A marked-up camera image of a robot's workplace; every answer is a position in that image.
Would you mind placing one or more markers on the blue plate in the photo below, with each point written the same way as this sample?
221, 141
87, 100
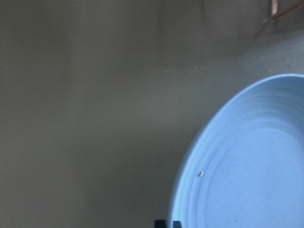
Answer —
245, 169

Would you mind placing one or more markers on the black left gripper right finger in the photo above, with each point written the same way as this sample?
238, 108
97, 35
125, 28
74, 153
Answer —
176, 224

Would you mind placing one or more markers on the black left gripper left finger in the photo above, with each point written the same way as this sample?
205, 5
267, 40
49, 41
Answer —
160, 223

